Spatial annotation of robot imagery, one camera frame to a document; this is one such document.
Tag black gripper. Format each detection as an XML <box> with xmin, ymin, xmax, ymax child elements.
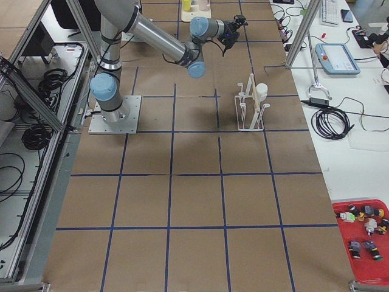
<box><xmin>221</xmin><ymin>21</ymin><xmax>240</xmax><ymax>49</ymax></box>

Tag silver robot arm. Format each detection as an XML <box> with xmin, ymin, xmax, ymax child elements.
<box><xmin>90</xmin><ymin>1</ymin><xmax>247</xmax><ymax>123</ymax></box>

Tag pink plastic cup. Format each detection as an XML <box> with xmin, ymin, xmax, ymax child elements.
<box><xmin>198</xmin><ymin>0</ymin><xmax>209</xmax><ymax>11</ymax></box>

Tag teach pendant tablet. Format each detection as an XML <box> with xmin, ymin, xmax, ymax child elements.
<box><xmin>315</xmin><ymin>43</ymin><xmax>360</xmax><ymax>75</ymax></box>

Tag white wire cup rack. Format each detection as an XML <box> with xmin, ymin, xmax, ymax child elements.
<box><xmin>234</xmin><ymin>73</ymin><xmax>270</xmax><ymax>131</ymax></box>

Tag red parts tray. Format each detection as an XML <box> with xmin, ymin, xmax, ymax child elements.
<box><xmin>332</xmin><ymin>199</ymin><xmax>388</xmax><ymax>286</ymax></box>

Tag yellow plastic cup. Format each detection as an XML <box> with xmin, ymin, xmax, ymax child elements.
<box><xmin>182</xmin><ymin>0</ymin><xmax>191</xmax><ymax>12</ymax></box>

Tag white plastic cup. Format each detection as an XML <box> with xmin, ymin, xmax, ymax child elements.
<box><xmin>256</xmin><ymin>83</ymin><xmax>268</xmax><ymax>102</ymax></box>

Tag beige plastic tray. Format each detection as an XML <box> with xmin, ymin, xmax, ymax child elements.
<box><xmin>181</xmin><ymin>0</ymin><xmax>212</xmax><ymax>23</ymax></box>

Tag black smartphone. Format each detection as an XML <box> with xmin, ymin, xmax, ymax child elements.
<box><xmin>340</xmin><ymin>9</ymin><xmax>354</xmax><ymax>23</ymax></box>

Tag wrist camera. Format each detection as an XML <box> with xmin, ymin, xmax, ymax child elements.
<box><xmin>233</xmin><ymin>15</ymin><xmax>247</xmax><ymax>26</ymax></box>

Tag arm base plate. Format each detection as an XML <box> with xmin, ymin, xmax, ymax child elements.
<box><xmin>89</xmin><ymin>96</ymin><xmax>142</xmax><ymax>134</ymax></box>

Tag coiled black cable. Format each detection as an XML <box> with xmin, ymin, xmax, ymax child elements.
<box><xmin>314</xmin><ymin>108</ymin><xmax>356</xmax><ymax>141</ymax></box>

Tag white keyboard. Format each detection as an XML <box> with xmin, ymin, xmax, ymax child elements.
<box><xmin>320</xmin><ymin>0</ymin><xmax>340</xmax><ymax>26</ymax></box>

